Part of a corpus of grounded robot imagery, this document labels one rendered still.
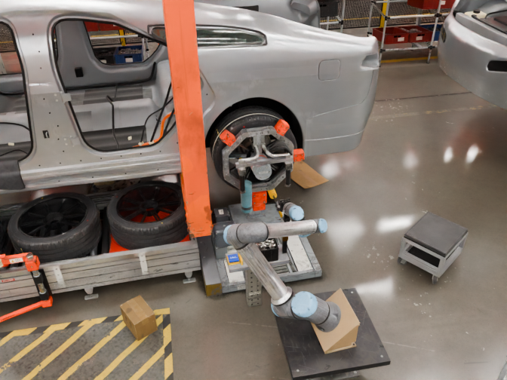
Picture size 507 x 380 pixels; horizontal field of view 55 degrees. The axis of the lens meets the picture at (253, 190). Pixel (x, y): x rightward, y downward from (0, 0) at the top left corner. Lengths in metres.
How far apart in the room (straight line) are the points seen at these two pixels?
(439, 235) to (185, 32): 2.44
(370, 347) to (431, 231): 1.23
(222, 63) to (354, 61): 0.97
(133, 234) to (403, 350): 2.08
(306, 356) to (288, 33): 2.14
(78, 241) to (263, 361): 1.60
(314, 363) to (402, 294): 1.15
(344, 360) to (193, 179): 1.46
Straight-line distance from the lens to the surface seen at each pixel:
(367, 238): 4.37
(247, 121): 3.58
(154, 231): 3.70
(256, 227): 2.72
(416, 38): 8.11
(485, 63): 5.12
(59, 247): 3.81
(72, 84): 5.35
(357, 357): 3.13
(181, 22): 2.78
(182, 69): 2.86
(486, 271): 4.36
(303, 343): 3.15
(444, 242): 3.97
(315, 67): 3.63
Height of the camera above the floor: 2.81
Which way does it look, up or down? 35 degrees down
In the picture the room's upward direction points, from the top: 1 degrees counter-clockwise
